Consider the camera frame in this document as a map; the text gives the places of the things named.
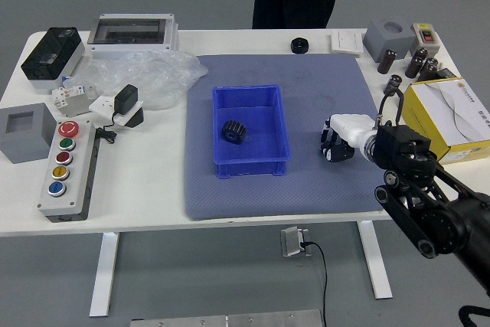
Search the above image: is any grey-blue padded mat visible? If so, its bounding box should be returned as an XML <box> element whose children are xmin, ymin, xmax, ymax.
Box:
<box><xmin>182</xmin><ymin>53</ymin><xmax>405</xmax><ymax>221</ymax></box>

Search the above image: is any silver floor socket box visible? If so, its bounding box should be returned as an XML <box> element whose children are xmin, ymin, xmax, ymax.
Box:
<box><xmin>280</xmin><ymin>226</ymin><xmax>313</xmax><ymax>258</ymax></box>

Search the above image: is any black cylindrical capacitor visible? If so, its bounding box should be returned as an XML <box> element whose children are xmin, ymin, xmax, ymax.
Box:
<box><xmin>384</xmin><ymin>74</ymin><xmax>403</xmax><ymax>97</ymax></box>

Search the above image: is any white wall switch plate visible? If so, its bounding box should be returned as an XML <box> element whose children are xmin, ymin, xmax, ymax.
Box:
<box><xmin>329</xmin><ymin>30</ymin><xmax>364</xmax><ymax>56</ymax></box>

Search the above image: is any grey block with round hole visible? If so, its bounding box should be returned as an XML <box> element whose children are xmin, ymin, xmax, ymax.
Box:
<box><xmin>362</xmin><ymin>17</ymin><xmax>417</xmax><ymax>64</ymax></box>

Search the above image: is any grey metal plate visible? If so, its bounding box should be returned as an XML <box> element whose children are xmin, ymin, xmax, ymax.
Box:
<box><xmin>129</xmin><ymin>309</ymin><xmax>323</xmax><ymax>327</ymax></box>

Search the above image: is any black power adapter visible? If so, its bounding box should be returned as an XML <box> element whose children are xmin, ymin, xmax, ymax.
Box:
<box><xmin>113</xmin><ymin>83</ymin><xmax>139</xmax><ymax>117</ymax></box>

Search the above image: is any clear plastic bag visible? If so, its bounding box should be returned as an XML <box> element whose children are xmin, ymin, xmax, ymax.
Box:
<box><xmin>67</xmin><ymin>49</ymin><xmax>209</xmax><ymax>112</ymax></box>

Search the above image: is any black socket base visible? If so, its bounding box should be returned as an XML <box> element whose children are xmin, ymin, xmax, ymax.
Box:
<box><xmin>124</xmin><ymin>107</ymin><xmax>145</xmax><ymax>129</ymax></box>

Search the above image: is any yellow and white carton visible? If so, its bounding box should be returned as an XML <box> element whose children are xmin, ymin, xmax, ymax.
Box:
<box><xmin>397</xmin><ymin>77</ymin><xmax>490</xmax><ymax>165</ymax></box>

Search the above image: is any blue plastic bin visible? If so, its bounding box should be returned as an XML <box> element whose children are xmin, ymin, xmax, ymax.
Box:
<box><xmin>211</xmin><ymin>83</ymin><xmax>292</xmax><ymax>181</ymax></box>

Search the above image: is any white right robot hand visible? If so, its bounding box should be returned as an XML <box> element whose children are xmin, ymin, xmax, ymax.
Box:
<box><xmin>320</xmin><ymin>113</ymin><xmax>375</xmax><ymax>163</ymax></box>

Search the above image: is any black floor cable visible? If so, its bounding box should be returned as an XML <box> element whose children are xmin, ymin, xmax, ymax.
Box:
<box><xmin>300</xmin><ymin>240</ymin><xmax>329</xmax><ymax>327</ymax></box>

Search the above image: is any black strap loop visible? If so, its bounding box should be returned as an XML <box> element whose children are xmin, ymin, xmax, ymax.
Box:
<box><xmin>458</xmin><ymin>305</ymin><xmax>490</xmax><ymax>327</ymax></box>

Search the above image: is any enclosure with black lid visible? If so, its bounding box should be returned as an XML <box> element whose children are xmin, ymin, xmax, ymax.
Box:
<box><xmin>20</xmin><ymin>27</ymin><xmax>86</xmax><ymax>93</ymax></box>

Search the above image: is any white circuit breaker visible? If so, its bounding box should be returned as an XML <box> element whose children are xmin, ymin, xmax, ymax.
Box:
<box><xmin>51</xmin><ymin>84</ymin><xmax>99</xmax><ymax>117</ymax></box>

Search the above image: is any grey five-button control box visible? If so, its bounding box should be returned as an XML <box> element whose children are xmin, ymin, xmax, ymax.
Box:
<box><xmin>37</xmin><ymin>119</ymin><xmax>101</xmax><ymax>224</ymax></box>

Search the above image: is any grey box with clear lid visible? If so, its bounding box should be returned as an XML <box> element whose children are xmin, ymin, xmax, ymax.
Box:
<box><xmin>87</xmin><ymin>13</ymin><xmax>180</xmax><ymax>60</ymax></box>

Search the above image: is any white socket outlet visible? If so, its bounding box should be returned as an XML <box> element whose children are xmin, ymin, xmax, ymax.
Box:
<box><xmin>88</xmin><ymin>93</ymin><xmax>145</xmax><ymax>127</ymax></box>

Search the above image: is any big black gear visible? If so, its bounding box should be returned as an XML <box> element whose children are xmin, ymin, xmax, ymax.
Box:
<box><xmin>220</xmin><ymin>119</ymin><xmax>248</xmax><ymax>145</ymax></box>

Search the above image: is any white table leg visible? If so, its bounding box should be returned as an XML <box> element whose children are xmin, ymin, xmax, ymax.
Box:
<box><xmin>88</xmin><ymin>231</ymin><xmax>120</xmax><ymax>319</ymax></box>
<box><xmin>358</xmin><ymin>220</ymin><xmax>394</xmax><ymax>300</ymax></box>

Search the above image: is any black adapter cord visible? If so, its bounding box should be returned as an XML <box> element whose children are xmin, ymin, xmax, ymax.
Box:
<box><xmin>93</xmin><ymin>112</ymin><xmax>119</xmax><ymax>145</ymax></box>

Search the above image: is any grey block with square hole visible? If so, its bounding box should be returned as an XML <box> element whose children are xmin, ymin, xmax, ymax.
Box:
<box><xmin>0</xmin><ymin>103</ymin><xmax>58</xmax><ymax>165</ymax></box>

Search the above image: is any beige switch box red button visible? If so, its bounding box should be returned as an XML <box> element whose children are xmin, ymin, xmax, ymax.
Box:
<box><xmin>411</xmin><ymin>22</ymin><xmax>441</xmax><ymax>51</ymax></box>

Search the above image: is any black round knob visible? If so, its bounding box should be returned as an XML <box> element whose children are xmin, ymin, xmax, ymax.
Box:
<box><xmin>289</xmin><ymin>38</ymin><xmax>310</xmax><ymax>55</ymax></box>

